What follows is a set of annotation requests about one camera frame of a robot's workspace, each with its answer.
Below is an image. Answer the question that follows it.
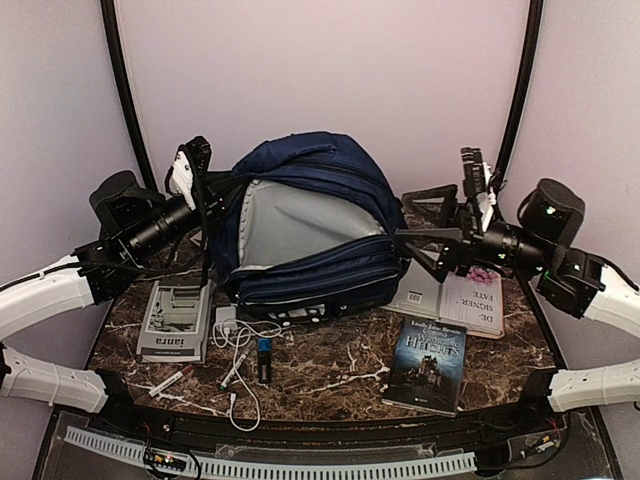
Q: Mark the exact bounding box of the grey ianra booklet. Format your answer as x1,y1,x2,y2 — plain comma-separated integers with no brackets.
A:
136,280,213,363

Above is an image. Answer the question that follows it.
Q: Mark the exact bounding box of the red capped white marker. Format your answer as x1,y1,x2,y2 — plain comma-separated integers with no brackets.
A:
149,365,193,397

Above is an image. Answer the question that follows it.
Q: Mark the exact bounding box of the navy blue student backpack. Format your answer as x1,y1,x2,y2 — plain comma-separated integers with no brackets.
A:
210,131,410,323

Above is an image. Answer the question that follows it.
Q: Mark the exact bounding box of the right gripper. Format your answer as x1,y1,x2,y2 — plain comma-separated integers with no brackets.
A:
393,184,552,284

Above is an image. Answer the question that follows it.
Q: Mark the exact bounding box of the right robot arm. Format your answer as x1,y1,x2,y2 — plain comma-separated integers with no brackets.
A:
394,178,639,434

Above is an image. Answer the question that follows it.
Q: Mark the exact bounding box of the Wuthering Heights dark book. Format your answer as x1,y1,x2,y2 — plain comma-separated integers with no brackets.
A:
382,317,467,417

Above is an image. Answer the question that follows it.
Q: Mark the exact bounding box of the grey hardcover book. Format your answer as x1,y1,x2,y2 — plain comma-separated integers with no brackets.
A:
383,260,442,319

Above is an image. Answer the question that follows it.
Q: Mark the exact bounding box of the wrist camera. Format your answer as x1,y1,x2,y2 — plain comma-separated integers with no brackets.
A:
164,135,212,211
459,146,501,224

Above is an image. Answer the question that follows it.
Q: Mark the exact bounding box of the green capped white marker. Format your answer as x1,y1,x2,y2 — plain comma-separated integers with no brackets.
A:
219,352,248,390

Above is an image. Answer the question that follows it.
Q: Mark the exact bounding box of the left black frame post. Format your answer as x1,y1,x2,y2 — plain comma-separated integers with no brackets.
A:
100,0,158,192

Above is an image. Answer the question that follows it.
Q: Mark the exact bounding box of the white charger with cable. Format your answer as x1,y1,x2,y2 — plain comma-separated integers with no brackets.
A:
212,306,292,433

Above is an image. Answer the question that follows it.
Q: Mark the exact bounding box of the right black frame post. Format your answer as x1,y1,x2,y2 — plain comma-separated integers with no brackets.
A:
496,0,544,182

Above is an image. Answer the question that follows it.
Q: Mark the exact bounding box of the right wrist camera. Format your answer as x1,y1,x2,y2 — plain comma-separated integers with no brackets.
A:
459,146,501,224

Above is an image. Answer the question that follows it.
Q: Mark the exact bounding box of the pink flowered white book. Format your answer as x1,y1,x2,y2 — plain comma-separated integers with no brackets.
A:
439,266,504,339

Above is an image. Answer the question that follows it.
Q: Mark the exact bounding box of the grey slotted cable duct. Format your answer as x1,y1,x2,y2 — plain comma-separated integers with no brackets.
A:
64,427,477,479

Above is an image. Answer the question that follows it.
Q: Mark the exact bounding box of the black frame post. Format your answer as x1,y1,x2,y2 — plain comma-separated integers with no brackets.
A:
496,0,544,182
100,0,158,192

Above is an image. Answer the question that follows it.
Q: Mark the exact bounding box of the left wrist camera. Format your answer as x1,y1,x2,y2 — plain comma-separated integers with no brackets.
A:
164,135,212,211

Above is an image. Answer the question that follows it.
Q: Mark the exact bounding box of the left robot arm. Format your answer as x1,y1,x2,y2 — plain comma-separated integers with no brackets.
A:
1,171,246,436

